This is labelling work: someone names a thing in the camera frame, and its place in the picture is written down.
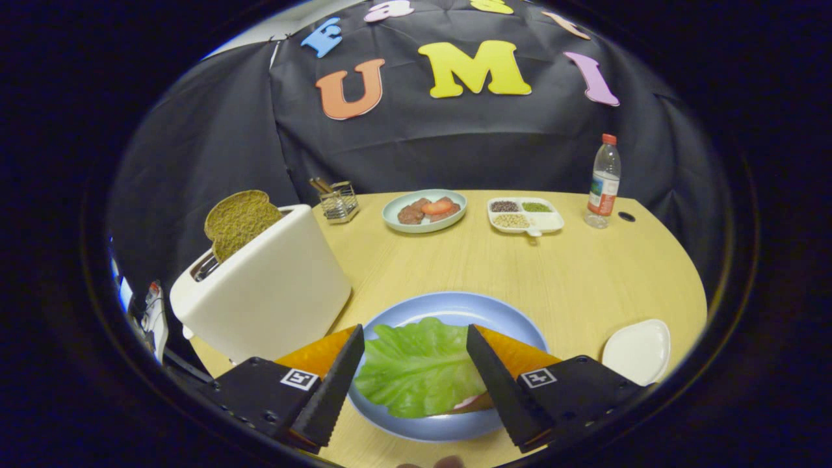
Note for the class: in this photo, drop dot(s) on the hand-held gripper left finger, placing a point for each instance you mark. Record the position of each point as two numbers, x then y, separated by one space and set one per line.
328 396

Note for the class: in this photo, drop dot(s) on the white square plate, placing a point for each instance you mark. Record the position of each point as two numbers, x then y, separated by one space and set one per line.
637 351

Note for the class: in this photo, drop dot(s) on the brown bread slice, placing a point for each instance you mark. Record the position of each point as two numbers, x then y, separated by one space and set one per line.
240 221
482 404

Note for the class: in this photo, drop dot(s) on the cooked brown meat pieces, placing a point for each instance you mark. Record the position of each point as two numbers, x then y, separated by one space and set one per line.
409 214

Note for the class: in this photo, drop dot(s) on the black backdrop cloth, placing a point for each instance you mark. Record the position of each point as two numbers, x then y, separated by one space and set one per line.
455 143

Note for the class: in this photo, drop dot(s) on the white divided dish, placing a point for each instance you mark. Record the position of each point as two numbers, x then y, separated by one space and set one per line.
546 223

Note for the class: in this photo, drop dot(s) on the wooden chopsticks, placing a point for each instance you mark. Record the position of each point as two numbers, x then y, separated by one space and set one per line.
320 186

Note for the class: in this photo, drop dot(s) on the pink ham slice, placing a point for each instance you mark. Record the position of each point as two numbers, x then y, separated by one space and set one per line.
468 401

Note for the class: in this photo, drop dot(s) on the light blue plate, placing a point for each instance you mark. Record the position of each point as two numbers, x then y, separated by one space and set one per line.
448 305

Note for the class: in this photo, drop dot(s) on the green lettuce leaf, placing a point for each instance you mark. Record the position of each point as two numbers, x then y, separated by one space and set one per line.
416 370

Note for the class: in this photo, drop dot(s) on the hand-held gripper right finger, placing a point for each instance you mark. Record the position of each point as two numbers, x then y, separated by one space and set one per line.
500 390

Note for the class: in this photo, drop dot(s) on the pale green plate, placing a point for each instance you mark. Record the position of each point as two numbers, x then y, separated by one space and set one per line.
422 228

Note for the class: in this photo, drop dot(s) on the white power strip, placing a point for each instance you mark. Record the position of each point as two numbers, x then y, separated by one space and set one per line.
155 318

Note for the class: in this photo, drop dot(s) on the clear plastic water bottle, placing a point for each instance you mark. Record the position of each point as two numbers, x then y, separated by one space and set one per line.
604 188

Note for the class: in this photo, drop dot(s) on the white toaster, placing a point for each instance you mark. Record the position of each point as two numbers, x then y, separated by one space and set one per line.
273 292

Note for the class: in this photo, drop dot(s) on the red tomato slice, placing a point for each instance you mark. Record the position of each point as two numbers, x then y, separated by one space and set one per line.
438 207

